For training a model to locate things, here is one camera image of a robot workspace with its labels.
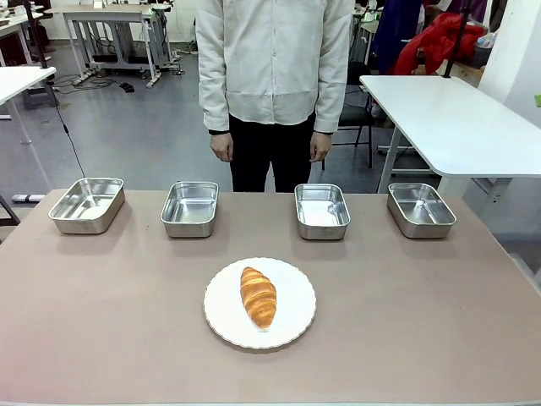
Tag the person's left hand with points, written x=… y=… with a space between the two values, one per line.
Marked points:
x=320 y=148

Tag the person's right hand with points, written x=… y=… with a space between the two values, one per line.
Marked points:
x=222 y=148

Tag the golden brown croissant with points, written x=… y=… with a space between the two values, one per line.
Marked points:
x=258 y=296

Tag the stainless steel rectangular container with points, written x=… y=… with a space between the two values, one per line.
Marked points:
x=86 y=205
x=322 y=211
x=189 y=209
x=420 y=209

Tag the person's black trousers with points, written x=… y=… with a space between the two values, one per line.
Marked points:
x=253 y=156

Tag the black folding chair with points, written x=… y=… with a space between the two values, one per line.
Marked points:
x=357 y=114

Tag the person's cream button jacket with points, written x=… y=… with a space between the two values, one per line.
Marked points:
x=270 y=59

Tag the small black floor pedal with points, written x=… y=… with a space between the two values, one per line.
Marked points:
x=126 y=87

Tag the large white desk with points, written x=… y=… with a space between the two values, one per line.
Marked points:
x=448 y=118

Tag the dark blue hanging cloth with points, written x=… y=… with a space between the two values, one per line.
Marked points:
x=395 y=34

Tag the white scalloped round plate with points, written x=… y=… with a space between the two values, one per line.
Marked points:
x=296 y=304

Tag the red cloth heap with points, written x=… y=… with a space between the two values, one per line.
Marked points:
x=439 y=42

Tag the grey metal workbench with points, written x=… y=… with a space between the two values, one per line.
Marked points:
x=110 y=17

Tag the black clamp pole stand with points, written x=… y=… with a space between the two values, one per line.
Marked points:
x=458 y=34

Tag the small white desk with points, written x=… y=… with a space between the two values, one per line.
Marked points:
x=17 y=80

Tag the black tripod pole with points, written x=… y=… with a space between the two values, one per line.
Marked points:
x=36 y=38

